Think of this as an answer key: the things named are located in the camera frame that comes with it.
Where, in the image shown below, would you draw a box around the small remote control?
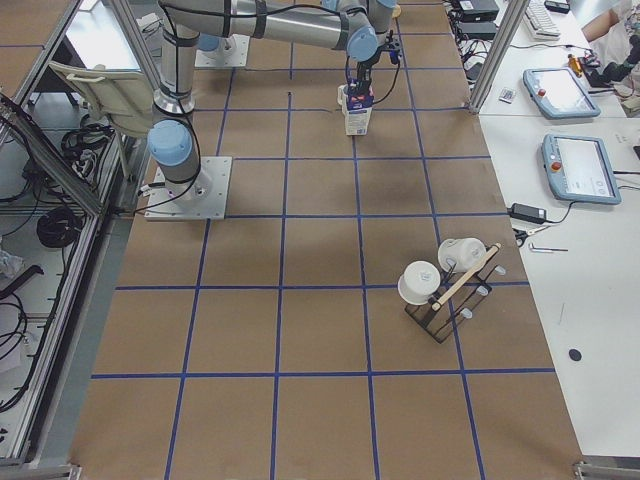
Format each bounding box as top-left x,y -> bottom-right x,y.
499,88 -> 516,104

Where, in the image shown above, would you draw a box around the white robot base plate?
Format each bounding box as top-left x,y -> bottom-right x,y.
143,156 -> 232,221

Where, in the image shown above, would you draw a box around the white purple milk carton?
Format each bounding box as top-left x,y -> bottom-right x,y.
338,84 -> 374,136

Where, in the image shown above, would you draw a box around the black wire mug rack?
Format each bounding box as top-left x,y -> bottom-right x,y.
404,243 -> 506,344

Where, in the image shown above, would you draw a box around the upper teach pendant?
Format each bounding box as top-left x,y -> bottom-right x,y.
523,68 -> 601,119

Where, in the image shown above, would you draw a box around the white mug lying sideways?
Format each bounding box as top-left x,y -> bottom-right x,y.
438,238 -> 486,273

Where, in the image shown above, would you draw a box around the black power brick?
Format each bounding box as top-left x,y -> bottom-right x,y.
507,203 -> 547,225

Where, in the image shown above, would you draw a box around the aluminium frame post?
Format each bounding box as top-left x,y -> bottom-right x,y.
468,0 -> 528,114

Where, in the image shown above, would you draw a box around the white mug upside down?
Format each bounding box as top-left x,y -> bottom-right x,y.
397,260 -> 441,306

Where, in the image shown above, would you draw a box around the lower teach pendant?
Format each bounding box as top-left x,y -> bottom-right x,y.
541,134 -> 621,205

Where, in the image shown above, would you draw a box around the allen key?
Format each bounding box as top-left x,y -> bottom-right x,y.
529,243 -> 568,254

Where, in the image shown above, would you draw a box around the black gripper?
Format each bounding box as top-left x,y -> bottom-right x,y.
345,29 -> 401,90

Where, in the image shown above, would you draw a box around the teach pendant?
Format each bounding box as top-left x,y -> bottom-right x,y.
523,68 -> 601,119
541,134 -> 621,205

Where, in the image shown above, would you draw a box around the white keyboard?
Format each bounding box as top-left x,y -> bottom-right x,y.
522,0 -> 561,41

